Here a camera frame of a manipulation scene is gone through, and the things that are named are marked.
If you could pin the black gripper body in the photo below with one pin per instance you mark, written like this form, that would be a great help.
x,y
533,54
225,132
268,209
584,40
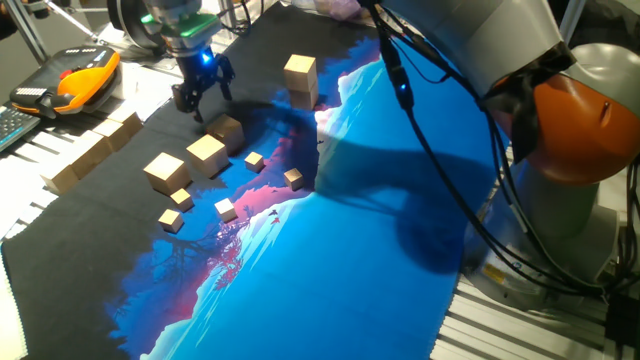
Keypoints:
x,y
197,70

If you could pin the medium wooden cube block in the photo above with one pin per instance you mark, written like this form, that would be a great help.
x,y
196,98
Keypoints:
x,y
59,180
80,160
97,145
112,132
126,119

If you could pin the black computer keyboard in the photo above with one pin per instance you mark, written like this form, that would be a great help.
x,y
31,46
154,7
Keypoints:
x,y
15,127

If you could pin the black jacket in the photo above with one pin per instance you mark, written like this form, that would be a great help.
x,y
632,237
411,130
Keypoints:
x,y
615,20

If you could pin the printed landscape cloth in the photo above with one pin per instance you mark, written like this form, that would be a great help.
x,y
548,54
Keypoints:
x,y
350,280

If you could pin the large wooden cube block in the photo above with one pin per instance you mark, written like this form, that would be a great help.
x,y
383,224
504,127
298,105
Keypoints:
x,y
225,131
305,100
300,70
206,150
165,170

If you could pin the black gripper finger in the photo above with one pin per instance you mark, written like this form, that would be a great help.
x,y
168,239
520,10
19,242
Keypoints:
x,y
227,75
186,97

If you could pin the orange and black teach pendant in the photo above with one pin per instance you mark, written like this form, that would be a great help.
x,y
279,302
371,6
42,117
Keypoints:
x,y
80,82

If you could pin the silver and orange robot arm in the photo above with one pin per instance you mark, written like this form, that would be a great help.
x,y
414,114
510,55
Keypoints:
x,y
500,40

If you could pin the small wooden cube block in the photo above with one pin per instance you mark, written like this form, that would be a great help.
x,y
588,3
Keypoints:
x,y
181,198
225,209
293,178
254,161
171,220

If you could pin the white paper sheet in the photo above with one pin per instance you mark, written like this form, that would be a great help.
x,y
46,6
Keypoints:
x,y
150,95

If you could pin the aluminium frame post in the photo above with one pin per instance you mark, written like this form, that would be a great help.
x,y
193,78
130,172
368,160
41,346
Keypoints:
x,y
27,30
229,15

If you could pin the purple plastic bag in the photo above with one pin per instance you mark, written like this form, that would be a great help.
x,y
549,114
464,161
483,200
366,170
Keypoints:
x,y
335,7

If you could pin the white foam sheet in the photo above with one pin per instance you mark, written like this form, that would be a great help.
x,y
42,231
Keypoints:
x,y
10,320

